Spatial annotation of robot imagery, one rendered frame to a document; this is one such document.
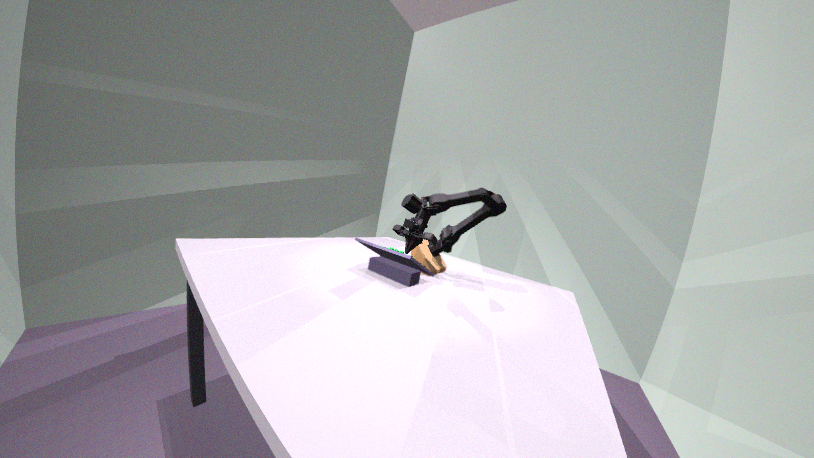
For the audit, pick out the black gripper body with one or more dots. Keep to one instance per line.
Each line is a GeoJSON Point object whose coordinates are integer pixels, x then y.
{"type": "Point", "coordinates": [426, 236]}

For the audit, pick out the lavender switch panel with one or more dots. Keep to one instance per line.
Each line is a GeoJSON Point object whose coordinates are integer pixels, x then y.
{"type": "Point", "coordinates": [394, 265]}

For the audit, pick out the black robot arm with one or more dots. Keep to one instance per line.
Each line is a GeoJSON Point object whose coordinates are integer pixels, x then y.
{"type": "Point", "coordinates": [440, 202]}

